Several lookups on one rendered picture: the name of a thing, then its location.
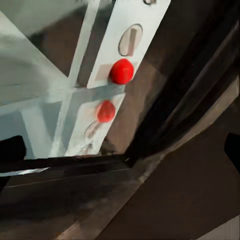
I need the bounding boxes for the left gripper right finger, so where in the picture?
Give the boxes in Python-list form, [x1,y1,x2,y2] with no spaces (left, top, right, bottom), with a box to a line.
[224,132,240,173]

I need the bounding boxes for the microwave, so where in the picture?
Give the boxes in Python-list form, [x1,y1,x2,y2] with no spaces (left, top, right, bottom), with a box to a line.
[0,0,240,205]

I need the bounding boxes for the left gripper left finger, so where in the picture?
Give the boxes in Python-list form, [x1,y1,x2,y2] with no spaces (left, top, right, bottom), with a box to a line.
[0,133,26,193]

